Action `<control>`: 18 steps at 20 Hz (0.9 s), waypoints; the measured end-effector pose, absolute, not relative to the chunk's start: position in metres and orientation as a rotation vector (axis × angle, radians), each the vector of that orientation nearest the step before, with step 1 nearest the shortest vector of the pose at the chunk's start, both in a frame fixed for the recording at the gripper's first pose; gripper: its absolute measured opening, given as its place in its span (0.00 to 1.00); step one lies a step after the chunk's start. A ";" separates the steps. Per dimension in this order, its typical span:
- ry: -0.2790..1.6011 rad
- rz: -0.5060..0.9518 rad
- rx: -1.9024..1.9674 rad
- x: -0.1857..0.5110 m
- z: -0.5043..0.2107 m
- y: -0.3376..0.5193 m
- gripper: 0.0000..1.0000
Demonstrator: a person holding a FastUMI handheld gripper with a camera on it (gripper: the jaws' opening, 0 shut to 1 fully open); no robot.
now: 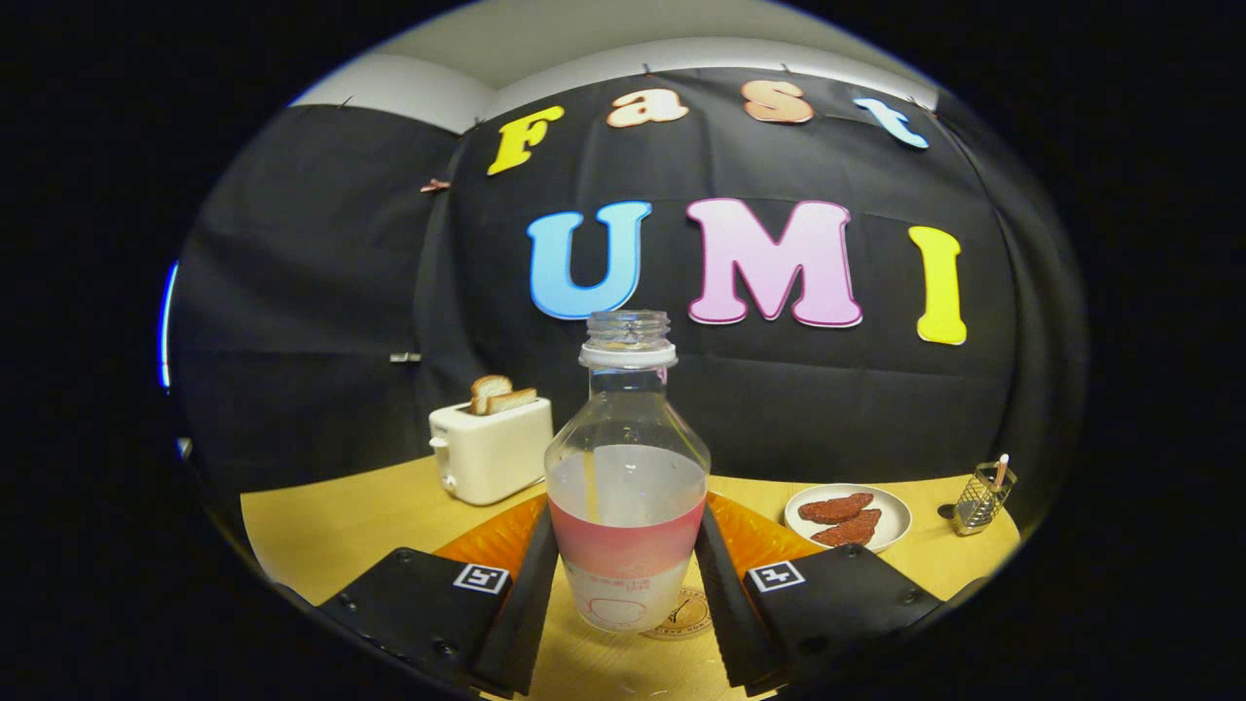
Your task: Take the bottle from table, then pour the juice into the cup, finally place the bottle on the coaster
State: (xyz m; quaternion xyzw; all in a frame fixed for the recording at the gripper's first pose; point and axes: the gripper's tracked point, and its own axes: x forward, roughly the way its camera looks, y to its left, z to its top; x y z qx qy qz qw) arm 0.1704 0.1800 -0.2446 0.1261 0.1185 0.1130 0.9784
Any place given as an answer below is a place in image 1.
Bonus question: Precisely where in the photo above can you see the metal mesh holder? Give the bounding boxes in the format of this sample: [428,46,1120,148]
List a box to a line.
[952,462,1017,536]

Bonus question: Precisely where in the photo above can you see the wooden table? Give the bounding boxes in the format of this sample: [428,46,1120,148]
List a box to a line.
[240,453,1023,701]

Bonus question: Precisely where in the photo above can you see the clear juice bottle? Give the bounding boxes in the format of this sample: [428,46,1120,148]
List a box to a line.
[544,310,712,634]

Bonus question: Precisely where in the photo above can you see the round wooden coaster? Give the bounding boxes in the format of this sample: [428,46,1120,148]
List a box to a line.
[642,586,716,641]

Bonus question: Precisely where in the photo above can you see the white plate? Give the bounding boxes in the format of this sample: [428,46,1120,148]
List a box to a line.
[784,484,913,554]

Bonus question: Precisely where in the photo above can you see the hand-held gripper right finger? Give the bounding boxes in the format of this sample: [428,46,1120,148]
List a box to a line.
[693,492,945,696]

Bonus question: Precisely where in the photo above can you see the black backdrop cloth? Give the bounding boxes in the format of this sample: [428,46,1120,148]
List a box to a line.
[167,66,1089,532]

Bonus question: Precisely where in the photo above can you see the red meat piece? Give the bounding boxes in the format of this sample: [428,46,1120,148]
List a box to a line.
[798,493,875,525]
[811,508,883,547]

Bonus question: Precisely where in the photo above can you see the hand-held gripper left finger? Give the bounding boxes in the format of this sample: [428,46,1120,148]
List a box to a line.
[316,495,561,698]

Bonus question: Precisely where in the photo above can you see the white toaster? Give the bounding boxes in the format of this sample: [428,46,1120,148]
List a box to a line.
[428,397,554,506]

